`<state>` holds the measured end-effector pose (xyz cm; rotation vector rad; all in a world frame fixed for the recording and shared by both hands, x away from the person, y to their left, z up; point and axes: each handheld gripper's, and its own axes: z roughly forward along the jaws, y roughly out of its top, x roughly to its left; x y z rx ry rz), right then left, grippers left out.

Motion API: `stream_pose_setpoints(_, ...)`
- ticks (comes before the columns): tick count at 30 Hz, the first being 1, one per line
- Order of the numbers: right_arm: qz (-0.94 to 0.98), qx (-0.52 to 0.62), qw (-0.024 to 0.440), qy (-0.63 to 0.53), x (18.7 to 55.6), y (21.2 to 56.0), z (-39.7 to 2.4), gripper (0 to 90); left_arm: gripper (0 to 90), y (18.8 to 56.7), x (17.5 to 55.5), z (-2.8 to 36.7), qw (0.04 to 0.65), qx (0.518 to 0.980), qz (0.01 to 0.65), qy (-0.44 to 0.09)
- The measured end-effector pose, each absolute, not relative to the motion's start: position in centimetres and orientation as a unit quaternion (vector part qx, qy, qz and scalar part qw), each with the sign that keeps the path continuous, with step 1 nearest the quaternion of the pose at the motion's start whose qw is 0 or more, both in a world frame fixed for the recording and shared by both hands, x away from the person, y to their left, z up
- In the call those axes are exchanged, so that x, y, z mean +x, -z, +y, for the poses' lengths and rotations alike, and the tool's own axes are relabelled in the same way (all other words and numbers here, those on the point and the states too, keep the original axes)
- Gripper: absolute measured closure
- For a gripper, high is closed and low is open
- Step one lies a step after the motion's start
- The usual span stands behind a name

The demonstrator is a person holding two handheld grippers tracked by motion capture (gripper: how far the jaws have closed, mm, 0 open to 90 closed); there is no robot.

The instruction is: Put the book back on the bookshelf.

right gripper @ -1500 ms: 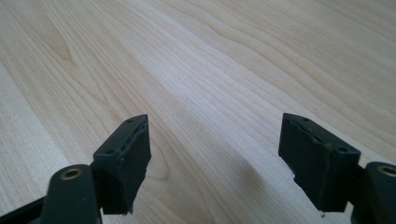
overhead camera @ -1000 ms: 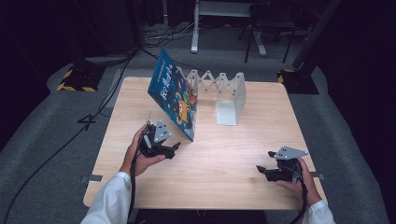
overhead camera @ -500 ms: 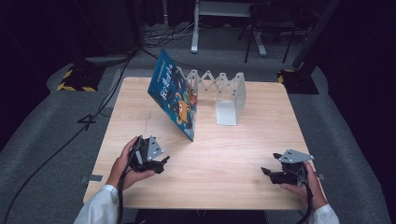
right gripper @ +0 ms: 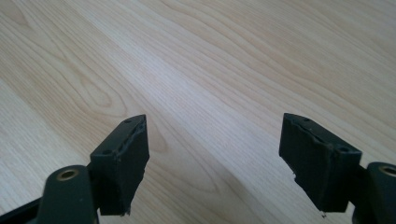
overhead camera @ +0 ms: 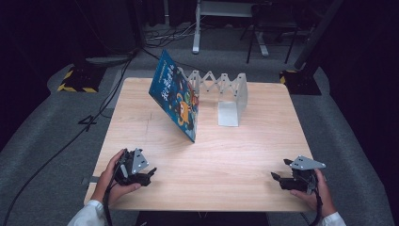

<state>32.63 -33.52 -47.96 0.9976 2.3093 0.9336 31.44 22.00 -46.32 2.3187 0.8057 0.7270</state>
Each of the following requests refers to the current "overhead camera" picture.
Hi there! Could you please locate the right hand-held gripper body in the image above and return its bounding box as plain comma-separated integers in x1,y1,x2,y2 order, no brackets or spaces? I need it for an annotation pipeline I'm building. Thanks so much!
282,154,327,194

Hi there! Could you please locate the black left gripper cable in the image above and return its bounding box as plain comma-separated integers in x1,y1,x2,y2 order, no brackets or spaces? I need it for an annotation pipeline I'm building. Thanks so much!
102,161,122,226

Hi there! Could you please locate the grey expandable metal book rack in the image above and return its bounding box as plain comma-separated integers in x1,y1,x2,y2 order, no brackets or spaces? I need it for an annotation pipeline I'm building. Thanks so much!
177,67,249,128

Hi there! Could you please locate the grey slanted stand post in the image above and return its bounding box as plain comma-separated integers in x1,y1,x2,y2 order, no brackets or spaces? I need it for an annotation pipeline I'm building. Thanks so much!
294,0,345,71

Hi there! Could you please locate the person's right hand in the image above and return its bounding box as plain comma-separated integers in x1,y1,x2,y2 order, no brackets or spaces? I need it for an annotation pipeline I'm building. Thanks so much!
289,168,338,218

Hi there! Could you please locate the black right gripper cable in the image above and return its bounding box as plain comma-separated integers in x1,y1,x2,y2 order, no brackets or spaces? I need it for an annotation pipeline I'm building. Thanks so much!
309,183,325,226

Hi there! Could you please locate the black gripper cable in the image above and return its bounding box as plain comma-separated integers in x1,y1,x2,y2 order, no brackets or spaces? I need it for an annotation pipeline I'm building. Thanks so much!
102,161,122,226
309,183,325,226

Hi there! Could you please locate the white desk frame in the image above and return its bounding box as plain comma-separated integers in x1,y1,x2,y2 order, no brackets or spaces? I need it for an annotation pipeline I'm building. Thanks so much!
191,0,271,57

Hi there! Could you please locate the blue cartoon picture book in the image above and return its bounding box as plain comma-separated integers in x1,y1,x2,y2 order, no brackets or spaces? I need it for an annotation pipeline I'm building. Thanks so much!
148,48,201,143

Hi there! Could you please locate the black chair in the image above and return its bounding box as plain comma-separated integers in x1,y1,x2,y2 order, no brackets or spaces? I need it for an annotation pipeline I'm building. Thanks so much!
239,2,299,65

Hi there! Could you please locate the black yellow striped stand base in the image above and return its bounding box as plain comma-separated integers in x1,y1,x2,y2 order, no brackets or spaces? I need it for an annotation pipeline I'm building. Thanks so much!
279,69,323,96
56,65,107,94

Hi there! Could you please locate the bundle of floor cables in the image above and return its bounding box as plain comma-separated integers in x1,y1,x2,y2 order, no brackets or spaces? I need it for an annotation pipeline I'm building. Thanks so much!
143,20,203,49

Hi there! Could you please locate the long black floor cable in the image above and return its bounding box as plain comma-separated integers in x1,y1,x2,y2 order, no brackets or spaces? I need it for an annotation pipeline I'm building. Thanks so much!
0,50,139,226

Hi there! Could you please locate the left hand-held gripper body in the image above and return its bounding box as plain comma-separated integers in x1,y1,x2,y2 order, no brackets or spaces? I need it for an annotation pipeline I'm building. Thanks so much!
113,148,151,187

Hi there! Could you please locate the person's left hand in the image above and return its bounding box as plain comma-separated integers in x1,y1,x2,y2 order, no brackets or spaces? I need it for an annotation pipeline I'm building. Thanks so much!
90,148,143,207

